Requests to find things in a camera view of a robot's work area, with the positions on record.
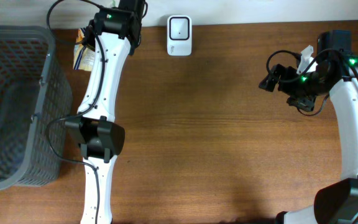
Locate yellow wet wipes pack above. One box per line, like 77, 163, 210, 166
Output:
73, 45, 95, 72

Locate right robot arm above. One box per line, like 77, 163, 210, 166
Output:
259, 30, 358, 223

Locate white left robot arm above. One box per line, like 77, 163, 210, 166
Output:
65, 0, 148, 224

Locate white barcode scanner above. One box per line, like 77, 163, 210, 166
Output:
167, 15, 192, 56

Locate grey plastic basket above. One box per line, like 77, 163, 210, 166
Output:
0, 26, 73, 190

